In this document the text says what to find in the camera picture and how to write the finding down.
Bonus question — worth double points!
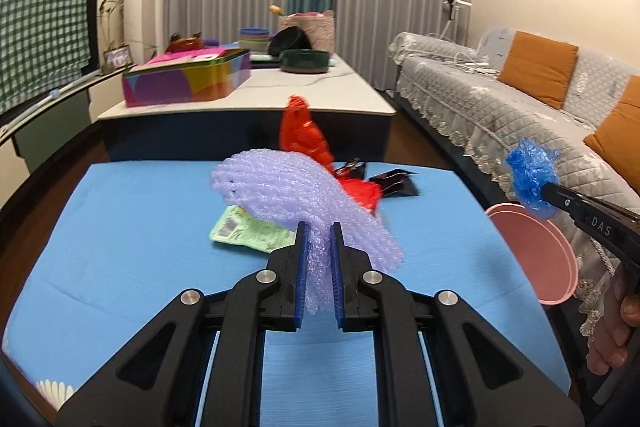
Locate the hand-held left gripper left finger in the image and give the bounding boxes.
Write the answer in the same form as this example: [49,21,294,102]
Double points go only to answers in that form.
[57,222,308,427]

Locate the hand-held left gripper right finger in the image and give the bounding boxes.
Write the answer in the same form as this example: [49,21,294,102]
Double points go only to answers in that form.
[330,222,586,427]

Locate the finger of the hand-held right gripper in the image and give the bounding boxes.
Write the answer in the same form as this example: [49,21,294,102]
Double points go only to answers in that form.
[542,183,592,221]

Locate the blue plastic wrap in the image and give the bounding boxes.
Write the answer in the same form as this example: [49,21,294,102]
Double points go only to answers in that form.
[506,139,562,220]

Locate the pink plastic bin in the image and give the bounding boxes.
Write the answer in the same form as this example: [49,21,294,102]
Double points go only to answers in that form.
[484,203,579,305]

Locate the purple bubble wrap sheet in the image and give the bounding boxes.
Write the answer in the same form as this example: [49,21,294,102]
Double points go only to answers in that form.
[210,148,406,315]

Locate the black snack wrapper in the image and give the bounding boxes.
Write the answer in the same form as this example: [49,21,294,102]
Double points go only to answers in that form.
[367,168,420,198]

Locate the person's right hand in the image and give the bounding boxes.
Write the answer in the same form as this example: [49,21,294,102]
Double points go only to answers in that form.
[586,279,638,376]

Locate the green snack packet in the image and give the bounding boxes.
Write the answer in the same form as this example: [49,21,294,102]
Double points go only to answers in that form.
[208,206,298,253]

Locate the orange cushion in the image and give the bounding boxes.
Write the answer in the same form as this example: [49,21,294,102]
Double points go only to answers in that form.
[583,75,640,194]
[496,31,580,110]

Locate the small dark wrapper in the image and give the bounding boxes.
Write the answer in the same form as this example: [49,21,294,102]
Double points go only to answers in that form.
[335,159,368,180]

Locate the sofa with grey quilted cover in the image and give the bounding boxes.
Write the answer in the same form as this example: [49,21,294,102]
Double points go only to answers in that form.
[387,27,640,353]

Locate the red plastic bag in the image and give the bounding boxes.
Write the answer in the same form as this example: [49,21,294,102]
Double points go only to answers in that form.
[279,95,383,212]

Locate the blue table mat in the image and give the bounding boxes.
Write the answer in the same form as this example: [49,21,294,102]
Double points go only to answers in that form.
[0,161,573,427]

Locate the white top coffee table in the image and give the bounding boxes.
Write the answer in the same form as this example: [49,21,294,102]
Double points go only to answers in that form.
[97,52,398,162]

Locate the dark green round pot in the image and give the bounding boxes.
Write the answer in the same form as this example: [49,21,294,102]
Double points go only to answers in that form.
[279,49,331,74]

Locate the white floor lamp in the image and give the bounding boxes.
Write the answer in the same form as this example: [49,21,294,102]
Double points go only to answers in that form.
[440,0,473,38]

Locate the colourful tin box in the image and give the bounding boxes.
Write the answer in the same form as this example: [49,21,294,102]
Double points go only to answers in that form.
[122,48,251,108]

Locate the black round pan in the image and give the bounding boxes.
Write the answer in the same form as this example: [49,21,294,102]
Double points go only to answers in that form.
[267,27,315,58]

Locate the stack of coloured bowls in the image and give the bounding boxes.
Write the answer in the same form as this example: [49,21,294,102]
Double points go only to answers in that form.
[238,27,273,54]

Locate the woven basket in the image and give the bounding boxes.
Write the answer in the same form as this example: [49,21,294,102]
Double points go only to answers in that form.
[278,10,335,55]

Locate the pink paper sheet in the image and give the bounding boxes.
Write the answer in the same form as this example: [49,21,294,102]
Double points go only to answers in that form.
[150,48,228,65]

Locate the dark red ornament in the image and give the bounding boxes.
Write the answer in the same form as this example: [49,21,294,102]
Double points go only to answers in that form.
[165,32,205,54]

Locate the daisy print tablecloth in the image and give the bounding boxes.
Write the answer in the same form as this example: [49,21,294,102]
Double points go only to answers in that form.
[2,332,76,410]

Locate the television cabinet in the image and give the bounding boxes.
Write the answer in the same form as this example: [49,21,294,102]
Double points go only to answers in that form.
[0,72,126,172]

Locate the white rod with blue ball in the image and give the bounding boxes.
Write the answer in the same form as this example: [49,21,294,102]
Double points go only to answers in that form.
[0,74,98,128]

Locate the bamboo plant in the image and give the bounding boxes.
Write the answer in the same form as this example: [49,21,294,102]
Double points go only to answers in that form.
[97,0,126,75]

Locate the black television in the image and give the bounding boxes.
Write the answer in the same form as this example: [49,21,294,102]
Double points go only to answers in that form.
[0,0,99,128]

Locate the green checked cloth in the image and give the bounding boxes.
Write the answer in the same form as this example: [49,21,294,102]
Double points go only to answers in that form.
[0,0,93,114]

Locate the white cable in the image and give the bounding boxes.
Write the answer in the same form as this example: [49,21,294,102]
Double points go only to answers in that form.
[440,49,501,75]

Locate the small photo frame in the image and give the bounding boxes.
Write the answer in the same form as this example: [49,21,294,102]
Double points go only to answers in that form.
[102,45,133,70]

